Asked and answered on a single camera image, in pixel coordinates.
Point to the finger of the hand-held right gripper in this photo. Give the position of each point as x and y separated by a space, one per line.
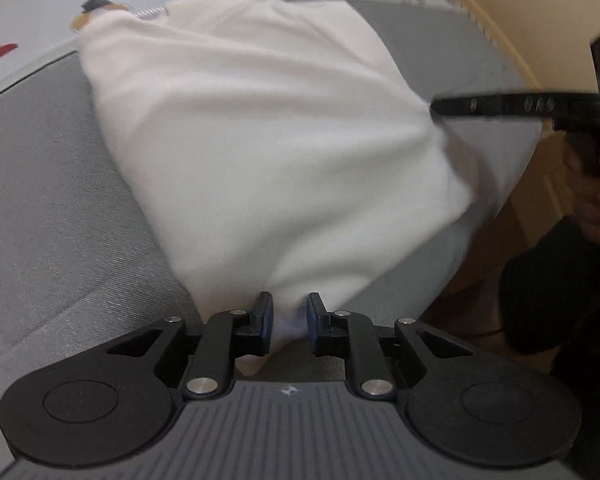
490 105

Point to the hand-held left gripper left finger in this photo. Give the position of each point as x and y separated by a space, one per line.
266 321

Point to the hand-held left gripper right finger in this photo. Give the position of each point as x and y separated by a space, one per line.
311 318

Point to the white long-sleeved shirt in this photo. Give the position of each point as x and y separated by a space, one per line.
260 160

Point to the person's black clothing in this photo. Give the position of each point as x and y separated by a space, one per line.
565 320

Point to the printed grey bed sheet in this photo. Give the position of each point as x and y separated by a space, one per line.
55 210

